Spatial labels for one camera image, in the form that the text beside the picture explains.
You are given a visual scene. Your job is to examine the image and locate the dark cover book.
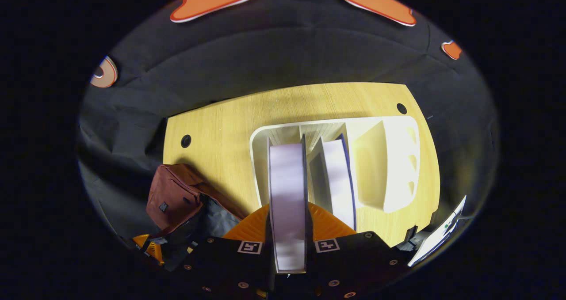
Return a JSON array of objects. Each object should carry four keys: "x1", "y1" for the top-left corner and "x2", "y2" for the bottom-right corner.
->
[{"x1": 268, "y1": 134, "x2": 309, "y2": 275}]

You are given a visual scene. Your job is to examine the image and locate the blue cover book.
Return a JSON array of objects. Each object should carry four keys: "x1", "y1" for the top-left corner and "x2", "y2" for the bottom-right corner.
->
[{"x1": 308, "y1": 133, "x2": 357, "y2": 231}]

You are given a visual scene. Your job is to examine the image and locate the white device box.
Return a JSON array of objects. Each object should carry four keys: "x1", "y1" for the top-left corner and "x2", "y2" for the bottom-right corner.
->
[{"x1": 407, "y1": 195, "x2": 468, "y2": 267}]

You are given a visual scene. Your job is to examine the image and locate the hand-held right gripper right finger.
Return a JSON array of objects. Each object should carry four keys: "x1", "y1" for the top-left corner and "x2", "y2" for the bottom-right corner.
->
[{"x1": 305, "y1": 202, "x2": 414, "y2": 300}]

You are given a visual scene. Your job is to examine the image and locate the white bookshelf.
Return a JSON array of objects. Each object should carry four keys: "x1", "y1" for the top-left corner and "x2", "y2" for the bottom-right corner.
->
[{"x1": 249, "y1": 116, "x2": 421, "y2": 214}]

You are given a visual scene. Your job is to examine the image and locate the black table clamp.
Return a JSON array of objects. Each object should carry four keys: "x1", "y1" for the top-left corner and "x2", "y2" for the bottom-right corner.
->
[{"x1": 403, "y1": 225, "x2": 419, "y2": 250}]

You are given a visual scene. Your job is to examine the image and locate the maroon schoolbag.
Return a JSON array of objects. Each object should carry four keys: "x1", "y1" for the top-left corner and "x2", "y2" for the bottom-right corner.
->
[{"x1": 145, "y1": 163, "x2": 249, "y2": 272}]

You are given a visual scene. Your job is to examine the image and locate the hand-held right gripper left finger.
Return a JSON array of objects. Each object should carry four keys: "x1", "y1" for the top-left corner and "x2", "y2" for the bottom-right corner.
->
[{"x1": 177, "y1": 203, "x2": 277, "y2": 300}]

